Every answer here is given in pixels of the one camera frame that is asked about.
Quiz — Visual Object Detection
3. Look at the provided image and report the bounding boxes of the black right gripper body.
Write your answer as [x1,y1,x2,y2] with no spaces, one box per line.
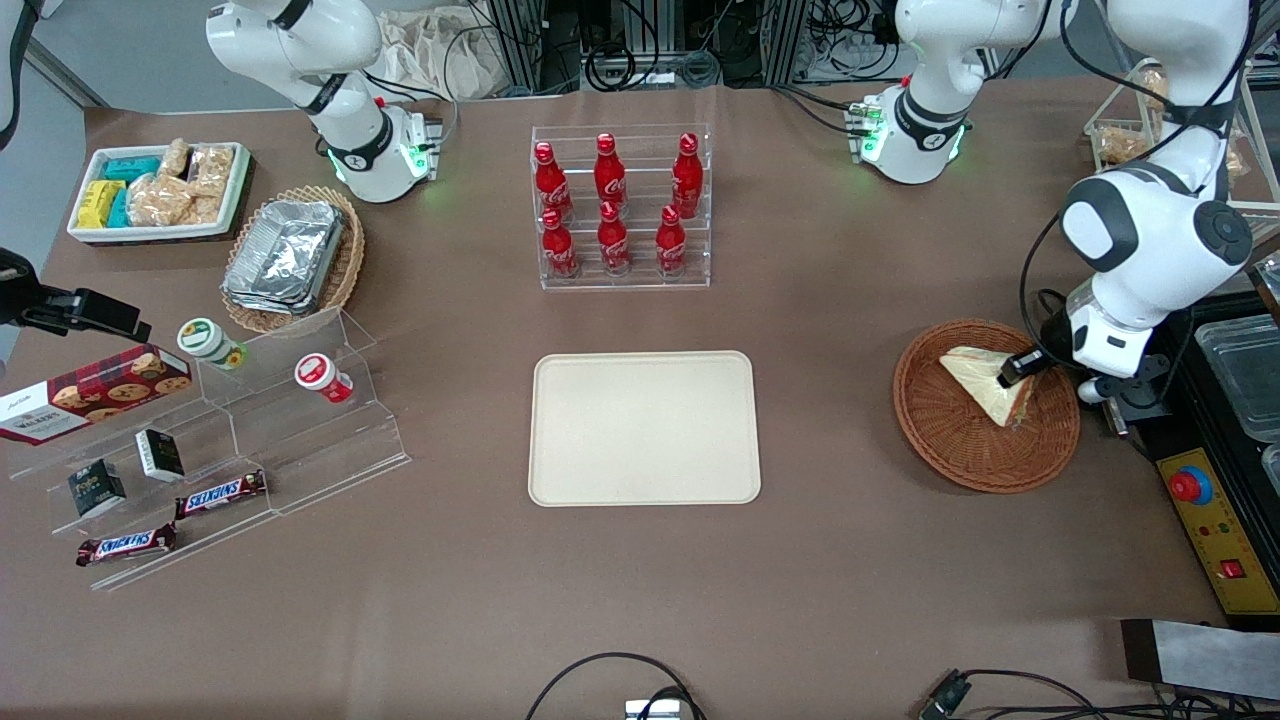
[0,248,79,331]

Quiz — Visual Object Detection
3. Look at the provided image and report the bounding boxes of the triangular sandwich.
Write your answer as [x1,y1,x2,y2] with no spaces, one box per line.
[938,345,1036,431]

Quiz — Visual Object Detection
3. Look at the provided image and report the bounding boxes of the round brown wicker basket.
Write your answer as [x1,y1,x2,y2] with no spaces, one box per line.
[893,318,1081,495]

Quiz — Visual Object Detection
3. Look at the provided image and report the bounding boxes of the oval light wicker basket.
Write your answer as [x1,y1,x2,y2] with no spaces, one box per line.
[220,185,367,335]

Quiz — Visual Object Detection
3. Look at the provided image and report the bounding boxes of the beige plastic tray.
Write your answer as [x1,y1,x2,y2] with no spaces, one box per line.
[528,350,763,508]

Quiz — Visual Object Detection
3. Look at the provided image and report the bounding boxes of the red tartan cookie box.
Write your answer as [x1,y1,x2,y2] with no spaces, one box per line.
[0,343,193,447]

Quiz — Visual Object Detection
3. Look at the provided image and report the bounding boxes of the white rectangular snack bin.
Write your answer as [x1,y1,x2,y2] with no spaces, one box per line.
[67,142,253,246]

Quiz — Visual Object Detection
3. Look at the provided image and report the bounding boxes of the green lidded yogurt cup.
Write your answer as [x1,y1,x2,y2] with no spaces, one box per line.
[177,317,248,372]

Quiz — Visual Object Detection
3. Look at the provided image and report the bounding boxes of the yellow snack packet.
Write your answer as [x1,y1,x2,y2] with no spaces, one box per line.
[77,180,127,230]

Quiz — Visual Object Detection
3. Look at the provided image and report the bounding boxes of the black sealing machine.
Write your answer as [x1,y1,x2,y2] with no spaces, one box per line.
[1100,250,1280,631]

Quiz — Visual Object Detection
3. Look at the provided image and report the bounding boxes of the small dark green box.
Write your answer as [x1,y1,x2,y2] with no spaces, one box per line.
[67,458,128,520]
[135,428,187,484]

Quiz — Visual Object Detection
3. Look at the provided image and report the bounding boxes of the red emergency stop button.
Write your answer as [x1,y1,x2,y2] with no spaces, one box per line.
[1168,465,1214,507]

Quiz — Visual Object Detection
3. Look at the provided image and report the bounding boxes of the stacked aluminium foil containers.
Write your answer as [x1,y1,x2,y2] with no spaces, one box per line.
[221,200,347,317]

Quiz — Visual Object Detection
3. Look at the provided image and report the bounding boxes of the brown Snickers bar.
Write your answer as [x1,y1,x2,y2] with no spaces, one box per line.
[76,523,179,569]
[175,470,268,521]

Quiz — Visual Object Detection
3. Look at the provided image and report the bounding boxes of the red lidded yogurt cup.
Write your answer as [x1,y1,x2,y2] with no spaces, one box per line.
[294,353,355,405]

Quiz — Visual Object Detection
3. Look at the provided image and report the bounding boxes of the yellow control panel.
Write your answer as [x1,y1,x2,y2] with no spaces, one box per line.
[1155,448,1280,618]

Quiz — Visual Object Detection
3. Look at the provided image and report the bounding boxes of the clear acrylic stepped shelf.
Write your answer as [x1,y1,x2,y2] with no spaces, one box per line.
[5,305,413,593]

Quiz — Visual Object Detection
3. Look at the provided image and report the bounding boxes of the grey metal plate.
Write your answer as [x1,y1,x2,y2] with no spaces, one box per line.
[1120,618,1280,701]

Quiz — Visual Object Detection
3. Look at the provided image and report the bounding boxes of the red cola bottle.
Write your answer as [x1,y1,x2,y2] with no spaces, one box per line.
[596,201,633,276]
[540,208,580,280]
[671,133,705,219]
[655,205,689,277]
[594,133,629,211]
[534,142,574,223]

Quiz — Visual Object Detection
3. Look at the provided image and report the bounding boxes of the clear acrylic bottle rack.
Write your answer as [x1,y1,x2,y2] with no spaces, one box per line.
[530,123,713,292]

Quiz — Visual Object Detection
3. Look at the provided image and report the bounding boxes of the beige cloth bag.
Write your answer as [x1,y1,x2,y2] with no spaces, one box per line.
[375,8,503,101]

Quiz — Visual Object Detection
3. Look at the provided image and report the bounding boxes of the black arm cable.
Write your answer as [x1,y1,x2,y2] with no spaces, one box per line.
[1018,205,1067,367]

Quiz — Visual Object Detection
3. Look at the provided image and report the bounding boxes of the white wire basket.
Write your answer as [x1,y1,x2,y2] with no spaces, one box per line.
[1084,57,1280,217]

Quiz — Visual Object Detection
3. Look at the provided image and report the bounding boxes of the black hanging strap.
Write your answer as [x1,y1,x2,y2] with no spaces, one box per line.
[0,0,43,151]

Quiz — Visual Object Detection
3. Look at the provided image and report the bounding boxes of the black cable with plug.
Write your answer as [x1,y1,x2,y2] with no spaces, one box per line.
[918,668,1280,720]

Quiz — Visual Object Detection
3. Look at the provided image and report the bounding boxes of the aluminium frame profile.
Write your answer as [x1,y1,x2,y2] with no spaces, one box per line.
[763,0,809,86]
[488,0,549,93]

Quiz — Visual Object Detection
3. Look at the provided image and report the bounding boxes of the black cable bundle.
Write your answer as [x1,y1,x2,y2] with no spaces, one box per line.
[583,0,723,93]

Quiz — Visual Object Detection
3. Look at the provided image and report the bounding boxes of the black looped cable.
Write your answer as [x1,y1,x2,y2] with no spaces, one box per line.
[525,652,708,720]

